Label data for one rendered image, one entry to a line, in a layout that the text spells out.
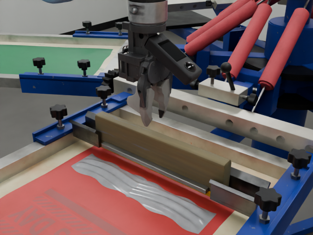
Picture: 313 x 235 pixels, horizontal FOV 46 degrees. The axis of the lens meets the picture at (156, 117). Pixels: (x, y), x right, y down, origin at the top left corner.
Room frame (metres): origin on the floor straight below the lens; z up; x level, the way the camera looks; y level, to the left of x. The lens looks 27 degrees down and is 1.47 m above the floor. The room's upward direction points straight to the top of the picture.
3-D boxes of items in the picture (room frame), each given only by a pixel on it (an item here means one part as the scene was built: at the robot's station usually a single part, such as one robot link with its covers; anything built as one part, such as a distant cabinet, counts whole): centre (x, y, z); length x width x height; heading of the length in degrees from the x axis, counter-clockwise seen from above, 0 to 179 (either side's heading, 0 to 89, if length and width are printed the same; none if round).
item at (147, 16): (0.72, 0.02, 1.32); 0.08 x 0.08 x 0.05
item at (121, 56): (0.72, 0.02, 1.24); 0.09 x 0.08 x 0.12; 52
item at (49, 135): (0.91, 0.20, 0.98); 0.30 x 0.05 x 0.07; 142
